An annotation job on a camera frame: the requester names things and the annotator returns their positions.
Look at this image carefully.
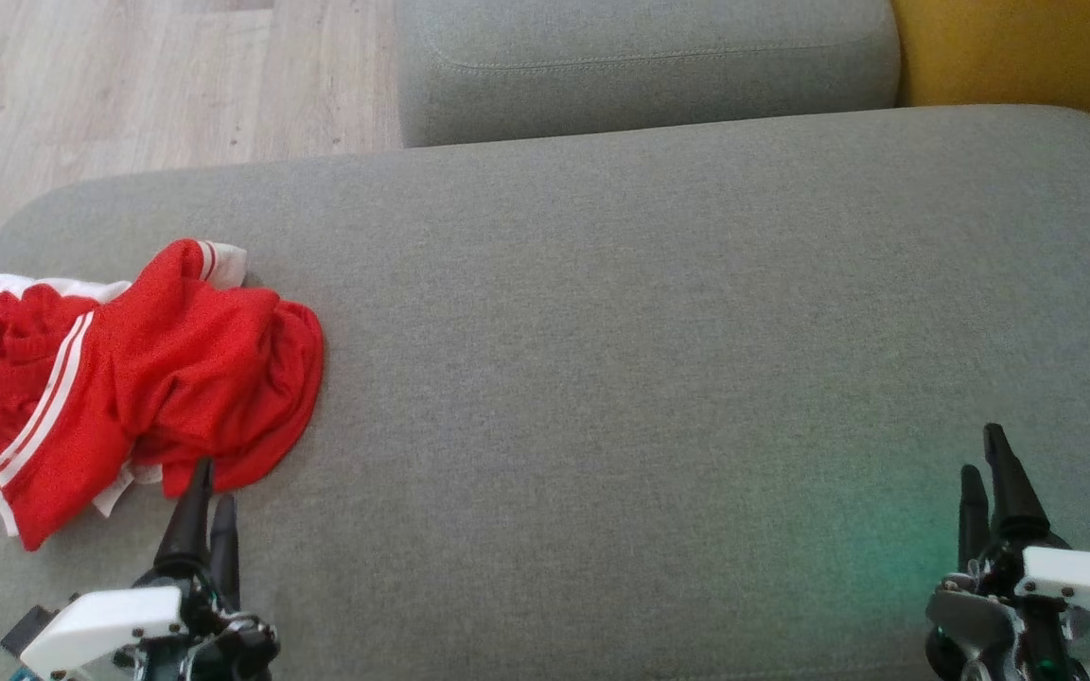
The red jersey with number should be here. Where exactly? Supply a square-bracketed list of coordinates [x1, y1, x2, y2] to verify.
[0, 238, 325, 552]

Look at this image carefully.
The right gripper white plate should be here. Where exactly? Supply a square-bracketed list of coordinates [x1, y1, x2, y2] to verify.
[923, 423, 1090, 681]

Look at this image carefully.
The yellow sofa back cushion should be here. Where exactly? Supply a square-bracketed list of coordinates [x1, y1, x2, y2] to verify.
[890, 0, 1090, 148]

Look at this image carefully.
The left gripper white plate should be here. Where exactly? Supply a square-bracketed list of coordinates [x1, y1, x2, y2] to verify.
[20, 459, 281, 681]

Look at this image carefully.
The yellow and grey sofa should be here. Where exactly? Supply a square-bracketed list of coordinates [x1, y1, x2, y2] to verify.
[0, 104, 1090, 681]

